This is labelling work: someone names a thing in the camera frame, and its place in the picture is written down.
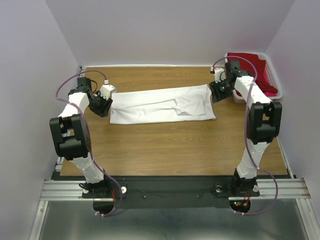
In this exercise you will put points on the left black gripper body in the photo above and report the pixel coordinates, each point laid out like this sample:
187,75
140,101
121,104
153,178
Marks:
100,106

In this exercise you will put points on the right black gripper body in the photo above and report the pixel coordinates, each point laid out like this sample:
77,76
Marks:
220,90

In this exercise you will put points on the white t shirt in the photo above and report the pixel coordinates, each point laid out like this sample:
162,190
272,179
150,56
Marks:
180,104

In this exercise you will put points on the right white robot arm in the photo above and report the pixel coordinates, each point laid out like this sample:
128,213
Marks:
262,123

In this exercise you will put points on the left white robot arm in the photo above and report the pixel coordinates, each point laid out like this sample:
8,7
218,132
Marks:
71,136

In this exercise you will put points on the white plastic basket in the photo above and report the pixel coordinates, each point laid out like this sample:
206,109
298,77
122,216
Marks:
271,76

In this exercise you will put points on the red t shirt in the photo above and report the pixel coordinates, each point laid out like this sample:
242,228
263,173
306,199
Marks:
258,63

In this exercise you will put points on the pink t shirt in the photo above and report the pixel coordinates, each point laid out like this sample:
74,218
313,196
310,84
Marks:
266,87

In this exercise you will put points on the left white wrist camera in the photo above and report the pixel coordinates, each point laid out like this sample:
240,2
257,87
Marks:
107,90

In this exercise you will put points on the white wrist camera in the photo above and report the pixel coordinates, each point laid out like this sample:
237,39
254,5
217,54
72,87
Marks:
107,90
219,74

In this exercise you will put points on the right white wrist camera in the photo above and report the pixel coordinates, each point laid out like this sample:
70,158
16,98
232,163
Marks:
219,74

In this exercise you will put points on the aluminium left rail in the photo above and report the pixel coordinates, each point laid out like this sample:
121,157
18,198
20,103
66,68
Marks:
81,73

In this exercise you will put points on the aluminium rail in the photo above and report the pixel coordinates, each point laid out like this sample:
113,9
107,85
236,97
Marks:
71,191
286,163
81,73

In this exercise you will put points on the aluminium right rail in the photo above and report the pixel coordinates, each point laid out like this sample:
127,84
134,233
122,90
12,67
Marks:
286,163

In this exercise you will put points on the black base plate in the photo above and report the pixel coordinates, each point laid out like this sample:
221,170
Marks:
136,201

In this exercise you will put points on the aluminium front rail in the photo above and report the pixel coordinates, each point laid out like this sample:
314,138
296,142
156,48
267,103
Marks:
71,191

